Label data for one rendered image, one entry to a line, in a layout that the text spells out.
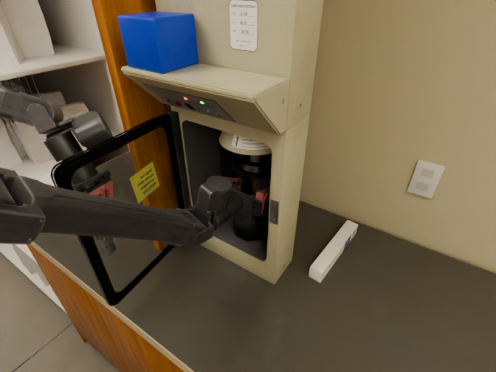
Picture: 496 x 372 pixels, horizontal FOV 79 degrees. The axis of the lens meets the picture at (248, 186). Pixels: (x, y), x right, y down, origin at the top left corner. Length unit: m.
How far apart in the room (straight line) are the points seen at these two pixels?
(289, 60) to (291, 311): 0.61
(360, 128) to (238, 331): 0.69
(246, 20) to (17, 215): 0.45
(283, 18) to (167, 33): 0.20
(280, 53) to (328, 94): 0.48
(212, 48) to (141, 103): 0.24
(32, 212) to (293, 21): 0.45
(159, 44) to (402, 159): 0.75
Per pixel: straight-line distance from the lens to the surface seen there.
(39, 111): 0.74
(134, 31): 0.64
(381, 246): 1.08
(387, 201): 1.11
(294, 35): 0.55
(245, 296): 0.87
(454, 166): 1.02
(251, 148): 0.70
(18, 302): 2.46
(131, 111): 0.78
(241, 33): 0.60
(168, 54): 0.61
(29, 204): 0.44
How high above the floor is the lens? 1.65
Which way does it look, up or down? 35 degrees down
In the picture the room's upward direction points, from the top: straight up
